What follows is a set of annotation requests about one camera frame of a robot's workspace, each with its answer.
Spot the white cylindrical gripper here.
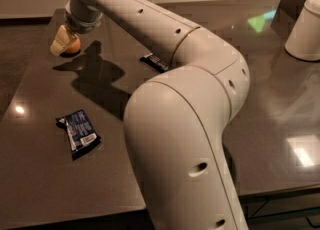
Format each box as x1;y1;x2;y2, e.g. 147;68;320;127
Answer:
50;0;102;56

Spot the orange fruit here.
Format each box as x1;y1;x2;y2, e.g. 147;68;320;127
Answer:
65;38;81;54

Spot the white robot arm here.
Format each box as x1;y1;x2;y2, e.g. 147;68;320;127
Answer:
51;0;250;230

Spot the black rxbar chocolate wrapper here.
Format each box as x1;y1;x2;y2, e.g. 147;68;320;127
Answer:
140;53;169;73

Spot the blue snack wrapper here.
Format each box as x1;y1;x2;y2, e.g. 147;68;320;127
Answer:
56;110;100;160

